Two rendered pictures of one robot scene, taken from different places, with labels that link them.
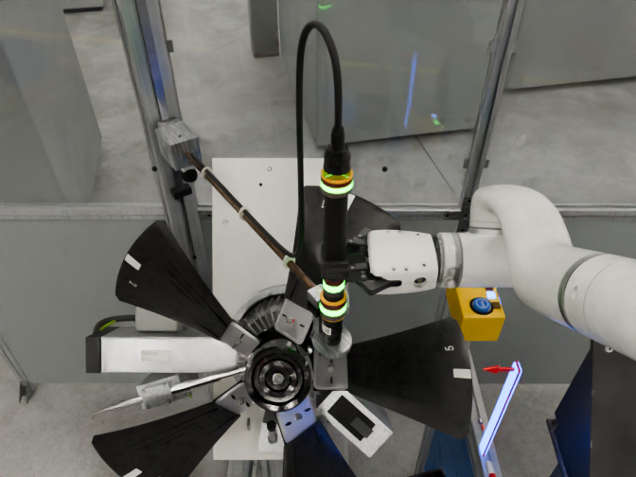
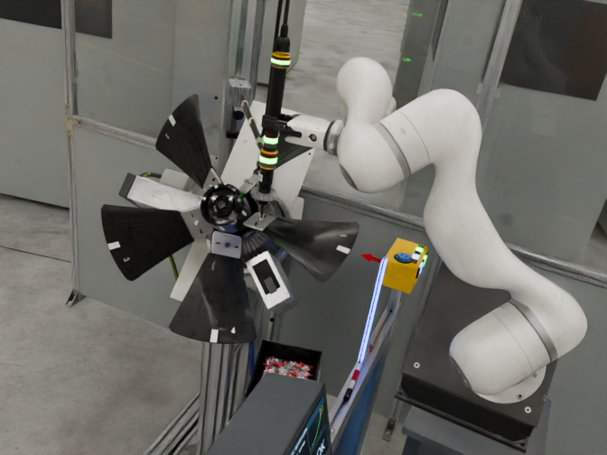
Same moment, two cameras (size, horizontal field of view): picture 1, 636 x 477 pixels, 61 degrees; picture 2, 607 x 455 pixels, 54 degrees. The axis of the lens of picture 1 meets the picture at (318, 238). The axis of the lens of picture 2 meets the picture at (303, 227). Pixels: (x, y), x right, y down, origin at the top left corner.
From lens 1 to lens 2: 93 cm
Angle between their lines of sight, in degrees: 21
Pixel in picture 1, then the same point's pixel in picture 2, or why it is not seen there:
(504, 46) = (489, 90)
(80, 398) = (108, 320)
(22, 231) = (126, 152)
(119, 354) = (142, 189)
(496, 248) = not seen: hidden behind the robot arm
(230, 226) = (247, 145)
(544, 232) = not seen: hidden behind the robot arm
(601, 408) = (434, 306)
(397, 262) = (303, 123)
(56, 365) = (103, 283)
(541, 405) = not seen: outside the picture
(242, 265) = (244, 171)
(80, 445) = (91, 348)
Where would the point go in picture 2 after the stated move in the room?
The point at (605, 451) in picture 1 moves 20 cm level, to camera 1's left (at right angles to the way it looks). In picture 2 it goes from (425, 338) to (347, 311)
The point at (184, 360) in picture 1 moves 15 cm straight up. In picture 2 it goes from (178, 204) to (180, 157)
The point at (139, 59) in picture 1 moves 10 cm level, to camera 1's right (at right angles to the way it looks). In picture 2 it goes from (234, 31) to (260, 37)
